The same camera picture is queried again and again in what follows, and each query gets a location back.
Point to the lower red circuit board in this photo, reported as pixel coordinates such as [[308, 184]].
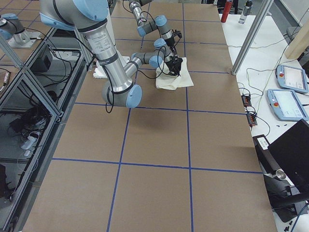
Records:
[[251, 119]]

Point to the white power strip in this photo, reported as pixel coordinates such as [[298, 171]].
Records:
[[28, 143]]

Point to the red circuit board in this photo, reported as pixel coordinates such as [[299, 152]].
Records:
[[251, 119], [246, 99]]

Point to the white pedestal column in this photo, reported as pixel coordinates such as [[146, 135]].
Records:
[[110, 50]]

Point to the aluminium frame cabinet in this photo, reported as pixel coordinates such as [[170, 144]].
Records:
[[40, 74]]

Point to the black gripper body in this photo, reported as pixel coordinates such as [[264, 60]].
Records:
[[174, 64], [171, 43]]

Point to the red water bottle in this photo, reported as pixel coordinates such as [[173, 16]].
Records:
[[226, 10]]

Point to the upper red circuit board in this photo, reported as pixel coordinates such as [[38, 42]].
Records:
[[246, 99]]

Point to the blue teach pendant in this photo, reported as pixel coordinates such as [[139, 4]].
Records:
[[285, 105], [292, 78]]

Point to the black box under table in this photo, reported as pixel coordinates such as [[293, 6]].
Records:
[[44, 60]]

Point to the cream long-sleeve cat shirt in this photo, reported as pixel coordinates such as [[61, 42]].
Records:
[[169, 82]]

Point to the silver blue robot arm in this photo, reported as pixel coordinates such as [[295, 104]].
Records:
[[147, 24], [90, 18]]

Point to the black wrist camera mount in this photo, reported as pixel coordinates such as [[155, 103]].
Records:
[[177, 33]]

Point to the aluminium frame post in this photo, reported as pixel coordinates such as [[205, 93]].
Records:
[[258, 20]]

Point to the far blue teach pendant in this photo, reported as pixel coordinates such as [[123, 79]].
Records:
[[292, 78]]

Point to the wooden beam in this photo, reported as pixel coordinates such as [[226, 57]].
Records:
[[301, 40]]

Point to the clear grey-capped bottle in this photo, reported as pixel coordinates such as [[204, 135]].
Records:
[[246, 11]]

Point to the near blue teach pendant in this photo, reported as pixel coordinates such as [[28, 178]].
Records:
[[285, 105]]

